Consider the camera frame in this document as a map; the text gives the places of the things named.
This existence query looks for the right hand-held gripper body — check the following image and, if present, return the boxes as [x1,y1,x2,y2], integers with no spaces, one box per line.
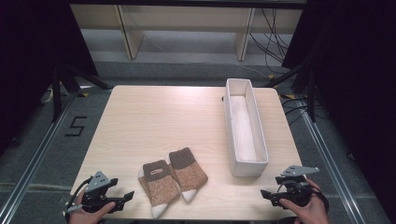
[275,165,320,208]

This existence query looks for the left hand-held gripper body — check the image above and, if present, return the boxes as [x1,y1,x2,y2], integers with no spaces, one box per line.
[81,170,120,214]

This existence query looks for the brown sock with label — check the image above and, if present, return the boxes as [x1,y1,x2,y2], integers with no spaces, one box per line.
[137,160,182,219]

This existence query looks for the long white storage box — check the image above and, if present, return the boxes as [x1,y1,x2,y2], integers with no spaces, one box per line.
[223,77,270,178]

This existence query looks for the person's right hand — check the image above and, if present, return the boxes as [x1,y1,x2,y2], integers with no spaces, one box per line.
[278,179,331,224]

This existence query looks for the person's left hand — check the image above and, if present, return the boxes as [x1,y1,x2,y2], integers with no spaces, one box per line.
[68,194,117,224]

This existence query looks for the black tape numeral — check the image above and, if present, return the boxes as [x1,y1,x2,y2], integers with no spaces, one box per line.
[64,116,89,137]

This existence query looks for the black metal stand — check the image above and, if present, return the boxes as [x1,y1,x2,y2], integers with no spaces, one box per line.
[261,60,318,123]
[50,63,114,123]

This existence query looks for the black curtain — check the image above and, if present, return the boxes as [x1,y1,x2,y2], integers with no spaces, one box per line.
[281,0,396,216]
[0,0,98,153]

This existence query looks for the cream shelf unit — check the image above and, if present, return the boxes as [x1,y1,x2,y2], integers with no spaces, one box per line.
[69,3,305,62]

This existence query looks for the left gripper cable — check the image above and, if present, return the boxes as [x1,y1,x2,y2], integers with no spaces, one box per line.
[63,176,94,217]

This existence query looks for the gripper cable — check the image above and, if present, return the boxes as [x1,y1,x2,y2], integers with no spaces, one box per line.
[306,181,331,216]
[63,176,94,217]

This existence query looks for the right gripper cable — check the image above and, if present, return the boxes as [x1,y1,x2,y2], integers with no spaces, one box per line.
[306,181,331,216]

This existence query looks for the aluminium floor rail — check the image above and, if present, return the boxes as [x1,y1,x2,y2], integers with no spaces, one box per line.
[0,90,79,224]
[297,98,366,224]

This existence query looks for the black floor cables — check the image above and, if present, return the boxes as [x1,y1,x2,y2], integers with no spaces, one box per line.
[279,96,326,126]

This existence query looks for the bundle of black cables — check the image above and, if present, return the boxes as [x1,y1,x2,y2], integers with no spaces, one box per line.
[248,8,301,68]

